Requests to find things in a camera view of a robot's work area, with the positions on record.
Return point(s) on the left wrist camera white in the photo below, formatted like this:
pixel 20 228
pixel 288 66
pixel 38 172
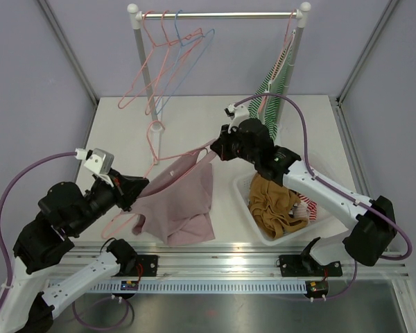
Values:
pixel 99 163

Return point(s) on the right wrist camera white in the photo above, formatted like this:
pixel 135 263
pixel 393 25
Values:
pixel 237 115

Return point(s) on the pink wire hanger mauve top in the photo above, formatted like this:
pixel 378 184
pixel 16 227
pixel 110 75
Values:
pixel 153 133

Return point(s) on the white and grey clothes rack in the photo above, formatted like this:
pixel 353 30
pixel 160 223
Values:
pixel 300 18

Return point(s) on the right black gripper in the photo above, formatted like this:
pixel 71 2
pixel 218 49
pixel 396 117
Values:
pixel 222 146

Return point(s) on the mauve pink tank top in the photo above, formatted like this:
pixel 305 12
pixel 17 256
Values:
pixel 175 205

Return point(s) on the aluminium frame post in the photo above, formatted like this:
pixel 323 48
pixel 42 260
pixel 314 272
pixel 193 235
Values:
pixel 368 48
pixel 54 24

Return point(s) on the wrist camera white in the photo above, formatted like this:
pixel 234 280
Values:
pixel 99 163
pixel 237 115

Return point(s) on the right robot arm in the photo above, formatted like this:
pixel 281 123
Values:
pixel 369 222

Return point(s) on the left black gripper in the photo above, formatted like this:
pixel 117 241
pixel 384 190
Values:
pixel 129 189

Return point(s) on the pink wire hanger brown top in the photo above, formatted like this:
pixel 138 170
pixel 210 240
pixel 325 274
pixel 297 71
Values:
pixel 170 55

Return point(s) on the red striped tank top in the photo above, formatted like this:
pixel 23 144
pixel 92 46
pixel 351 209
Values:
pixel 305 208

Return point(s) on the brown tank top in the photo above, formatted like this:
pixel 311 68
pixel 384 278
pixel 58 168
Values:
pixel 270 206

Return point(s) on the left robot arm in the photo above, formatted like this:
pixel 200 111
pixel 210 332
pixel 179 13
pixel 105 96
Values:
pixel 28 305

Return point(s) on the right aluminium frame post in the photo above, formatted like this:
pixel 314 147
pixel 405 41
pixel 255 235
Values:
pixel 368 48

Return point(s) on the left aluminium frame post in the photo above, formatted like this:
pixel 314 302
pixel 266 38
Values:
pixel 54 24

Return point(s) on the blue wire hanger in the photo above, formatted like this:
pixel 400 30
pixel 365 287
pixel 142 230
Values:
pixel 190 51

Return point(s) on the pink wire hanger green top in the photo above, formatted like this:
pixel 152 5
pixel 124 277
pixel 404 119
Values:
pixel 284 45

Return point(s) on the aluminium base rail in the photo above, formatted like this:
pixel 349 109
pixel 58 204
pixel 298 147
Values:
pixel 234 270

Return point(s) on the white plastic basket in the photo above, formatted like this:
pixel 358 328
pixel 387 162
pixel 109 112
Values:
pixel 241 186

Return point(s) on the green striped tank top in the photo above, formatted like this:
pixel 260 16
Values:
pixel 266 108

